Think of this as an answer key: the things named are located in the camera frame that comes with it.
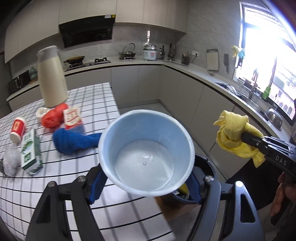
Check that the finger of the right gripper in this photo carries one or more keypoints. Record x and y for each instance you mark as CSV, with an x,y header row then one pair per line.
x,y
252,140
276,142

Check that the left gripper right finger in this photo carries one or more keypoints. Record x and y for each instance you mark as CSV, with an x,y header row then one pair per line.
x,y
240,220

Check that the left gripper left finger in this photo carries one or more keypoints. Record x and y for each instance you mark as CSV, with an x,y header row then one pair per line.
x,y
50,221

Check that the yellow cloth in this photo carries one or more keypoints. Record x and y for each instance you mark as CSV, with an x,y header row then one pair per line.
x,y
232,126

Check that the green carton box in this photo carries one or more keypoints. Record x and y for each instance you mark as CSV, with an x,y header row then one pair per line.
x,y
31,158

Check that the clear plastic bag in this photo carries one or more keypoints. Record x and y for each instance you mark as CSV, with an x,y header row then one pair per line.
x,y
11,161

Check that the blue cloth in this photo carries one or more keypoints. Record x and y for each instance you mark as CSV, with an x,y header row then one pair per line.
x,y
67,142

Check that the red paper cup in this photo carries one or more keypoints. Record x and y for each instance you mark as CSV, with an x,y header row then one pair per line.
x,y
18,129

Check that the light blue plastic cup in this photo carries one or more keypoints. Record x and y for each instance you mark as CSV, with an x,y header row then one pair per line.
x,y
146,153

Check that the red plastic bag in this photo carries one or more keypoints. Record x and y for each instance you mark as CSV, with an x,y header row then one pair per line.
x,y
54,117

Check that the black trash bucket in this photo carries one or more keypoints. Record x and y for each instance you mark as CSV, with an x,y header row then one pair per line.
x,y
201,182

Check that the kitchen faucet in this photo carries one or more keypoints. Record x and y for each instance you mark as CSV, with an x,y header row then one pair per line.
x,y
254,79

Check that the person's right hand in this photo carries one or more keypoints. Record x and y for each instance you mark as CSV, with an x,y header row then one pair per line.
x,y
284,190

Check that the steel bowl by sink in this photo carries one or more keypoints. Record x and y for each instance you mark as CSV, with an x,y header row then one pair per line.
x,y
275,118

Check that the green dish soap bottle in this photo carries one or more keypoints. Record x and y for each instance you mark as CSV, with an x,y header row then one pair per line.
x,y
266,93

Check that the steel wool scrubber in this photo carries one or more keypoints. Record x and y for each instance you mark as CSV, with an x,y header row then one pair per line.
x,y
2,166

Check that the yellow blue rubber gloves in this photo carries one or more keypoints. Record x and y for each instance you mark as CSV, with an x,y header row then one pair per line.
x,y
238,52

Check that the black cleaver knife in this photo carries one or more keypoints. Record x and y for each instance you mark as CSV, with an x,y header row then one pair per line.
x,y
226,62

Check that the white cutting board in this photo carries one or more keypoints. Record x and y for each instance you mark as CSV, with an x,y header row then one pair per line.
x,y
212,62

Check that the red white carton box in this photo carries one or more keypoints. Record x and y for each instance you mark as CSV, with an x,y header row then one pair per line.
x,y
72,118

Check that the utensil holder cup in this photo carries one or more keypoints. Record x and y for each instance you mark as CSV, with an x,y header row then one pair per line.
x,y
186,58

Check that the white crumpled tissue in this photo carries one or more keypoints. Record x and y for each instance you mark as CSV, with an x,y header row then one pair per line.
x,y
41,112

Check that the knife block utensils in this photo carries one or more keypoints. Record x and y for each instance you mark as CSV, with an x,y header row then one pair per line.
x,y
172,51

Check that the dark bottle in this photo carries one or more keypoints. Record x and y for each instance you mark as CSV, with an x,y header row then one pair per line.
x,y
162,53

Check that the beige thermos jug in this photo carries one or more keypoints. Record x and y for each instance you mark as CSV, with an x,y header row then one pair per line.
x,y
51,78

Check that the white rice cooker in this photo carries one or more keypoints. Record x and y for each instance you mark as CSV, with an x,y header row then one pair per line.
x,y
149,52

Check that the black microwave oven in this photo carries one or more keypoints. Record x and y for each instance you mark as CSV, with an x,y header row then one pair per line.
x,y
19,82

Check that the green ceramic vase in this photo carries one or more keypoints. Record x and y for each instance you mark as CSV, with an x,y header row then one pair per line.
x,y
33,74

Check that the glass lid pot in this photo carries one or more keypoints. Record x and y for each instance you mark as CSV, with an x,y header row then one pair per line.
x,y
128,52

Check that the frying pan on stove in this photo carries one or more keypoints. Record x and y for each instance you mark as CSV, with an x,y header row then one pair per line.
x,y
75,60

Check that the gas stove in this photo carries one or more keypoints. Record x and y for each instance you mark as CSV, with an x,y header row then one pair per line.
x,y
96,61

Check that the black range hood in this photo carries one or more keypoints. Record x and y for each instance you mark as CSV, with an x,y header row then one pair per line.
x,y
85,30

